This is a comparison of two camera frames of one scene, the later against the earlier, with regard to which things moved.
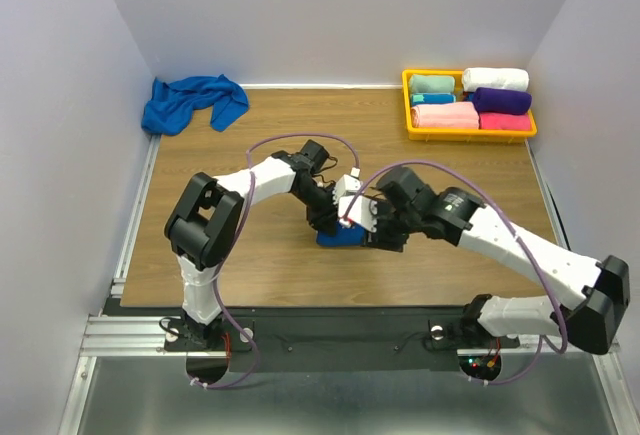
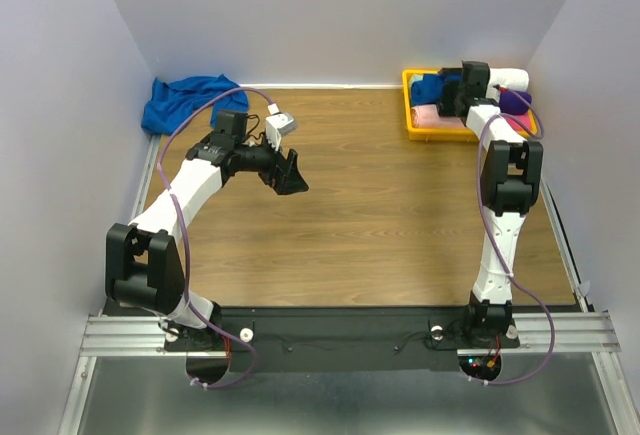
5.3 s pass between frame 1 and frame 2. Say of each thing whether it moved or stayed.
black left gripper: moved
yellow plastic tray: stayed
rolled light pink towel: stayed
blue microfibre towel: moved
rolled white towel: stayed
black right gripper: moved
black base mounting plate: stayed
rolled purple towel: stayed
